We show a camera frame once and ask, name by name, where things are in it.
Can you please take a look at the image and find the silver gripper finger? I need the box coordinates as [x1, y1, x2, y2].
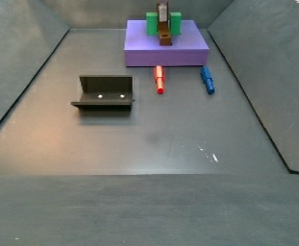
[156, 0, 168, 22]

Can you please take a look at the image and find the green U-shaped block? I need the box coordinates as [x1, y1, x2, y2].
[147, 12, 183, 36]

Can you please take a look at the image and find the purple base block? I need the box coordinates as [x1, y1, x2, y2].
[122, 20, 209, 66]

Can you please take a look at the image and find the red peg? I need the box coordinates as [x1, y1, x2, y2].
[153, 65, 164, 94]

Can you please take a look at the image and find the blue peg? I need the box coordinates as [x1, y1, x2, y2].
[200, 66, 215, 95]

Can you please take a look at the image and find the black angle bracket fixture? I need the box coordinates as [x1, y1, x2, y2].
[70, 75, 133, 109]

